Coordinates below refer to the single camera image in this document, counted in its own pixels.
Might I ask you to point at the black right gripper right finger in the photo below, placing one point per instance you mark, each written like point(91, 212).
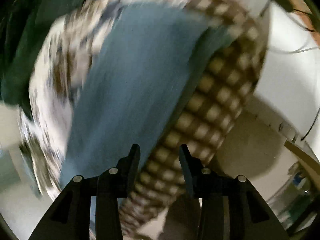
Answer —
point(231, 207)

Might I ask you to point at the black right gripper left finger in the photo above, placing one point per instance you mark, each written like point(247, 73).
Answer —
point(68, 216)

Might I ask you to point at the blue denim jeans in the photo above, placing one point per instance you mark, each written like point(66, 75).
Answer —
point(147, 68)

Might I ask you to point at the clear plastic storage bin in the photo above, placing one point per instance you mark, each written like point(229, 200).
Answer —
point(289, 202)

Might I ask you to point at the brown checkered blanket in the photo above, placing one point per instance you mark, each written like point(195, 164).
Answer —
point(227, 82)

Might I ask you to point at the white floral bed blanket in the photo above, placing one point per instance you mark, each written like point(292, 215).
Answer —
point(60, 71)

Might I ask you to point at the dark green garment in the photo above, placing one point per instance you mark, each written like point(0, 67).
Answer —
point(23, 31)

